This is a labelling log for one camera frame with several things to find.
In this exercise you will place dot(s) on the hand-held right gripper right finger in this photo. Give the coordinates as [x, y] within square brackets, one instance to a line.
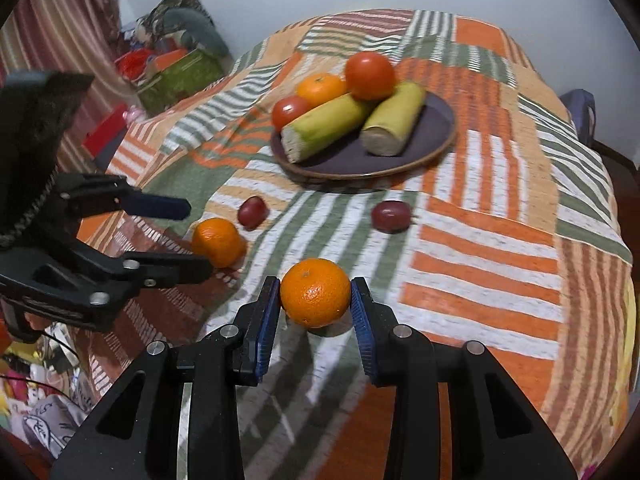
[362, 330]

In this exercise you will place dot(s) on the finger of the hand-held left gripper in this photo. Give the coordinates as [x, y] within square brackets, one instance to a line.
[160, 207]
[170, 269]

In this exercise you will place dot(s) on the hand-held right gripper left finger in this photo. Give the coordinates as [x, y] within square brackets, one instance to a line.
[265, 330]

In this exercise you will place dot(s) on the small orange mandarin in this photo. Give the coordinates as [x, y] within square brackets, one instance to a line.
[315, 292]
[217, 241]

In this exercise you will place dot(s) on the red tomato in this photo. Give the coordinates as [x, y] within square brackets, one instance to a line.
[370, 75]
[290, 112]

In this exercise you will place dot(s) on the yellow-green sugarcane piece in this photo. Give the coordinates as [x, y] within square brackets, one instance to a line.
[395, 117]
[325, 122]

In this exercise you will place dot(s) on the large plain orange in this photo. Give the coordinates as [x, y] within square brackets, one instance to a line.
[320, 89]

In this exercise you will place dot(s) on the dark purple round plate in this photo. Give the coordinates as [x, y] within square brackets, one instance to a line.
[427, 132]

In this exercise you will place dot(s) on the red box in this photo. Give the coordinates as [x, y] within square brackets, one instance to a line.
[105, 130]

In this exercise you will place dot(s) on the dark red grape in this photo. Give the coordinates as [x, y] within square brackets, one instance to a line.
[251, 211]
[392, 215]

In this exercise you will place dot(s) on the pink plush toy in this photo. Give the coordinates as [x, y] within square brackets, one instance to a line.
[133, 113]

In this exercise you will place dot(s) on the striped brown curtain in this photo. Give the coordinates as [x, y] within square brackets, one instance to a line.
[60, 30]

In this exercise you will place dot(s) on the red plastic bag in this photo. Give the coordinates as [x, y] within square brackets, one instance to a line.
[132, 64]

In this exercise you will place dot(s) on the green storage box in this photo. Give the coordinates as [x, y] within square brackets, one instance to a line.
[185, 80]

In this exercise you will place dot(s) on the orange cardboard box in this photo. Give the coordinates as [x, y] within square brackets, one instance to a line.
[167, 61]

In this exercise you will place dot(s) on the striped patchwork blanket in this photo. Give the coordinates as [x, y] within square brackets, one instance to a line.
[490, 240]

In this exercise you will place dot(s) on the grey plush pillow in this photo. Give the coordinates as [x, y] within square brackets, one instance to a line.
[200, 30]

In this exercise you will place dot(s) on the dark floral cushion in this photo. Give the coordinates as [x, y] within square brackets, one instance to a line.
[170, 7]

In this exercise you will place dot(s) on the white printed cloth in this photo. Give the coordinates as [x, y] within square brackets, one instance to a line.
[47, 422]

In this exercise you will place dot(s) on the blue chair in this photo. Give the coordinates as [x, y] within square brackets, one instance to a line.
[580, 115]

